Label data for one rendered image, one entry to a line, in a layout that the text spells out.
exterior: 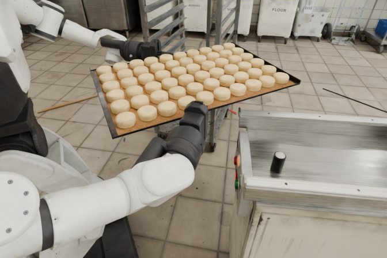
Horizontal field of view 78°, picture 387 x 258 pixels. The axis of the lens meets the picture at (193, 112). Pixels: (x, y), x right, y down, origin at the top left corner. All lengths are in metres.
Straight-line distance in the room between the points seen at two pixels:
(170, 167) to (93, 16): 4.17
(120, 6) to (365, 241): 4.01
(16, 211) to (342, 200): 0.63
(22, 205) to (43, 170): 0.45
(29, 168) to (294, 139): 0.79
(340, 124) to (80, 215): 0.79
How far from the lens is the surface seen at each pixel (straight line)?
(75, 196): 0.39
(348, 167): 0.84
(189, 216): 1.60
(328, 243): 0.84
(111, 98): 0.71
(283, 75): 0.84
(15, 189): 0.34
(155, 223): 1.60
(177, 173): 0.43
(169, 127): 1.94
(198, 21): 4.18
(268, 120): 0.85
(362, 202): 0.72
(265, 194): 0.64
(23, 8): 0.98
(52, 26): 1.05
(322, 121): 0.90
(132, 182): 0.41
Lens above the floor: 1.38
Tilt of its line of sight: 36 degrees down
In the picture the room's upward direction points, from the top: straight up
